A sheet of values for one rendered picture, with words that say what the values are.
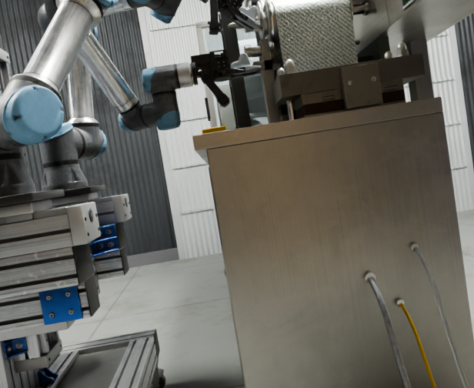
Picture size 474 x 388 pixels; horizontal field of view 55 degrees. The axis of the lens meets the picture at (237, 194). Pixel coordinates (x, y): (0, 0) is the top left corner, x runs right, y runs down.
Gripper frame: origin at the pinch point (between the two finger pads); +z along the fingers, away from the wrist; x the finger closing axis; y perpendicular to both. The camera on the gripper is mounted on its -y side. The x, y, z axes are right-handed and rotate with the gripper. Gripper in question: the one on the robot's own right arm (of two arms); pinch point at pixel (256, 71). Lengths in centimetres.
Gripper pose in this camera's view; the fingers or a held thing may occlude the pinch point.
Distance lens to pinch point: 147.1
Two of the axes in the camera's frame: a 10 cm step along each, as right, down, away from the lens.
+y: -1.6, -9.9, -0.5
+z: 9.9, -1.6, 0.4
